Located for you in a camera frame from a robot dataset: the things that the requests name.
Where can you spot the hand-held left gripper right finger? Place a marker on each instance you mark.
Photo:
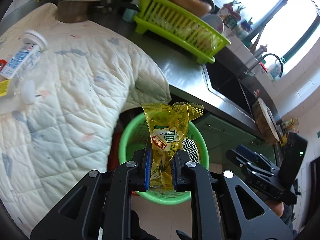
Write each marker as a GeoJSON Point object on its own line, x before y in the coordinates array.
{"type": "Point", "coordinates": [174, 172]}

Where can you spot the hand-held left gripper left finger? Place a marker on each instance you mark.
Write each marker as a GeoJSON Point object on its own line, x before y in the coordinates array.
{"type": "Point", "coordinates": [147, 167]}

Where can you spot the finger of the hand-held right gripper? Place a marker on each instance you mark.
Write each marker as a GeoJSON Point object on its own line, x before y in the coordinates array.
{"type": "Point", "coordinates": [247, 151]}
{"type": "Point", "coordinates": [240, 160]}

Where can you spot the green plastic basket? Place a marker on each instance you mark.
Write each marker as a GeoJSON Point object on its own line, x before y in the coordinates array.
{"type": "Point", "coordinates": [130, 140]}

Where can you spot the yellow snack wrapper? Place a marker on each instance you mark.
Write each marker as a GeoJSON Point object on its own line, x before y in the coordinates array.
{"type": "Point", "coordinates": [167, 130]}

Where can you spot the small white plastic piece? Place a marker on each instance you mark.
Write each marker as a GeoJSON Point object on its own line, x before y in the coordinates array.
{"type": "Point", "coordinates": [28, 92]}

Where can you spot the yellow packet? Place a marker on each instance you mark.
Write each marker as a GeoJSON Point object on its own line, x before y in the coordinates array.
{"type": "Point", "coordinates": [3, 87]}

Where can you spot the white tablet tube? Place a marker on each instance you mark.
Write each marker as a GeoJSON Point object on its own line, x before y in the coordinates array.
{"type": "Point", "coordinates": [22, 57]}

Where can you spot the person's right hand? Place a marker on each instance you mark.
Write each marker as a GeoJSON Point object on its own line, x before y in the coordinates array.
{"type": "Point", "coordinates": [277, 207]}

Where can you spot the green cabinet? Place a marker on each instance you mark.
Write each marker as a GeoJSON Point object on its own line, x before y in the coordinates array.
{"type": "Point", "coordinates": [225, 135]}

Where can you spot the round wooden board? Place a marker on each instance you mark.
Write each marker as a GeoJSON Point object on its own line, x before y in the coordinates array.
{"type": "Point", "coordinates": [265, 120]}

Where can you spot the steel sink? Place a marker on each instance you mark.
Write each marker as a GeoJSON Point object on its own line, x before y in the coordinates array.
{"type": "Point", "coordinates": [225, 80]}

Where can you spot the metal faucet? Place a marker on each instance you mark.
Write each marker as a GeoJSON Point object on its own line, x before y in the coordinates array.
{"type": "Point", "coordinates": [275, 57]}

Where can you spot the white quilted blanket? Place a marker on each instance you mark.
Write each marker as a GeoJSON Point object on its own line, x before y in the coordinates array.
{"type": "Point", "coordinates": [75, 92]}

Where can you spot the white bowl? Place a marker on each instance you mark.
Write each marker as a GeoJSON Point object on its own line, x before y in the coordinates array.
{"type": "Point", "coordinates": [215, 22]}

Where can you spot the sprouting red bulb plant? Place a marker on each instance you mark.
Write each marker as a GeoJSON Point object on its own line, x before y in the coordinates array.
{"type": "Point", "coordinates": [232, 8]}

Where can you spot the green dish rack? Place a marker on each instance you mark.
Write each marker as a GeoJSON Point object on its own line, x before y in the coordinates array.
{"type": "Point", "coordinates": [175, 22]}

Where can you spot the teal cup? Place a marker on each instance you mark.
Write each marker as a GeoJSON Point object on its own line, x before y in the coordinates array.
{"type": "Point", "coordinates": [130, 15]}

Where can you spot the metal saucepan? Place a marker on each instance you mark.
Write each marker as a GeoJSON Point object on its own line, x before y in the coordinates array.
{"type": "Point", "coordinates": [72, 12]}

